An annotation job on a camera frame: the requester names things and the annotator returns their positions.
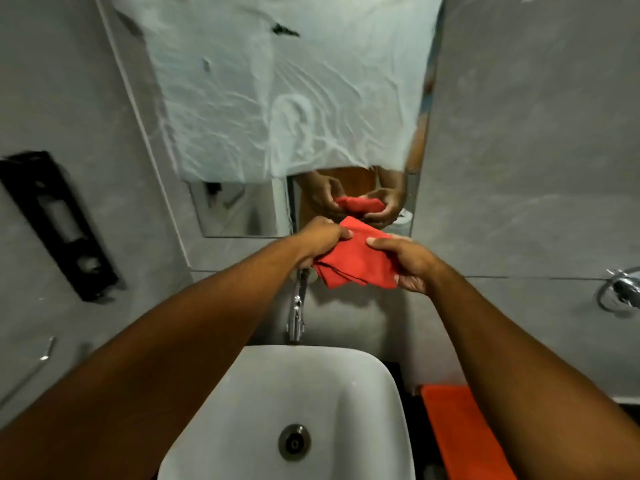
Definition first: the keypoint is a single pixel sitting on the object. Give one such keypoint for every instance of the person's right hand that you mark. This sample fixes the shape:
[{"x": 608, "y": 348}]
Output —
[{"x": 412, "y": 259}]

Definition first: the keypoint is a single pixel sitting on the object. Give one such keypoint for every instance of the person's left hand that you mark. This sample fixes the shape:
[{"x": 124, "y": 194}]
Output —
[{"x": 317, "y": 239}]

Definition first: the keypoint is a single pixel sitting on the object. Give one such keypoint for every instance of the person's left fingers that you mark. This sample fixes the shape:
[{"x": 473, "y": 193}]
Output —
[{"x": 340, "y": 233}]

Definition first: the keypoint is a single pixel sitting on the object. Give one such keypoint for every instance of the person's right thumb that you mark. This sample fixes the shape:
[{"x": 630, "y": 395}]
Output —
[{"x": 384, "y": 243}]

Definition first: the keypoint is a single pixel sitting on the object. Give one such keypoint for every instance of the red cloth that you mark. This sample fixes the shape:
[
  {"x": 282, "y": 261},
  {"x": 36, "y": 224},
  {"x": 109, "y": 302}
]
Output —
[{"x": 359, "y": 259}]

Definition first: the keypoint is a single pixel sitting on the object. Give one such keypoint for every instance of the person's right forearm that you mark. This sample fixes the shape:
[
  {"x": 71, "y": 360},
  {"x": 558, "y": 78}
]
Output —
[{"x": 530, "y": 384}]

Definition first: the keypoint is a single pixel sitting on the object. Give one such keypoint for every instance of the person's left forearm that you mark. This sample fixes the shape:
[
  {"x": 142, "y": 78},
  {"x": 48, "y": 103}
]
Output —
[{"x": 150, "y": 364}]

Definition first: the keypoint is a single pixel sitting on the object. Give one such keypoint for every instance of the chrome faucet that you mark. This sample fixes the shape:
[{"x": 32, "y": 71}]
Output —
[{"x": 297, "y": 307}]

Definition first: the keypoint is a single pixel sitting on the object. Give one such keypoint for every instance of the white plastic sheet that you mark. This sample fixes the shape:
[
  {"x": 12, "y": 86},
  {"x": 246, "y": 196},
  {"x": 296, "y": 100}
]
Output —
[{"x": 285, "y": 89}]

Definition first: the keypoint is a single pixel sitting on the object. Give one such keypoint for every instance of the white ceramic sink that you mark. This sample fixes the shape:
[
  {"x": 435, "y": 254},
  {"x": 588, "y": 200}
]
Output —
[{"x": 290, "y": 419}]

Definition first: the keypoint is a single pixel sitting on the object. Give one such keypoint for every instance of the metal sink drain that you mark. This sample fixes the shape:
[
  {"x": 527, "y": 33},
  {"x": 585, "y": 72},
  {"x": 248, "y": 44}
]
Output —
[{"x": 294, "y": 442}]

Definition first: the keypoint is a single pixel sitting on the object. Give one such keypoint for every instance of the wall mirror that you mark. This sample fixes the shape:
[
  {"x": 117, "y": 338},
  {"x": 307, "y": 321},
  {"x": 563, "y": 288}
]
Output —
[{"x": 300, "y": 204}]

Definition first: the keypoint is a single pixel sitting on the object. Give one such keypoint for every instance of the chrome wall valve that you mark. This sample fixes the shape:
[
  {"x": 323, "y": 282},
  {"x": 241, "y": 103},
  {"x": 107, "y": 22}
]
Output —
[{"x": 622, "y": 289}]

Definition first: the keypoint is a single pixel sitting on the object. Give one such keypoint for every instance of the black wall holder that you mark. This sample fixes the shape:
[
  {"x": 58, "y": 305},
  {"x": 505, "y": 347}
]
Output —
[{"x": 55, "y": 224}]

